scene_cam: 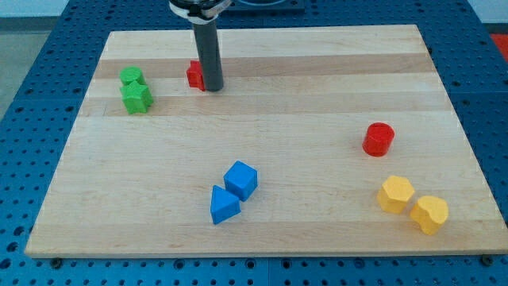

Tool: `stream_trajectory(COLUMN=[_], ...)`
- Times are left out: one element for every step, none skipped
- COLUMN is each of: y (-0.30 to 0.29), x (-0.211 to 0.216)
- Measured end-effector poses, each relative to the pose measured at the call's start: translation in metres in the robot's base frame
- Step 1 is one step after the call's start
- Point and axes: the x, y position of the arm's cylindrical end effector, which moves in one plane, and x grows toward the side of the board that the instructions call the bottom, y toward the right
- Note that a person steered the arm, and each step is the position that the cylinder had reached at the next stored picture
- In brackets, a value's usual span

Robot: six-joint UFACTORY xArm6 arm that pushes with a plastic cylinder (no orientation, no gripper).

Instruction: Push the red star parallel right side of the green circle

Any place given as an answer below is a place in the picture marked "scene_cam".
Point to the black white robot end flange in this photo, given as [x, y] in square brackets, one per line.
[199, 12]

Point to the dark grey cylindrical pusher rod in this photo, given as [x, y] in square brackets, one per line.
[209, 55]

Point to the red star block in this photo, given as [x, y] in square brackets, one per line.
[195, 76]

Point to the green star block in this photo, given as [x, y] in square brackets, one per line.
[136, 98]

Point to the blue cube block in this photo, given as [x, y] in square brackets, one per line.
[241, 180]

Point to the wooden board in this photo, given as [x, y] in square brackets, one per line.
[295, 106]

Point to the blue triangle block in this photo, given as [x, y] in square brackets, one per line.
[223, 205]

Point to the red cylinder block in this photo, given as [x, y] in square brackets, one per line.
[378, 139]

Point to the yellow hexagon block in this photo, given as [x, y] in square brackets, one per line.
[394, 194]

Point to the yellow heart block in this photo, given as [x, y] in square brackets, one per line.
[430, 213]

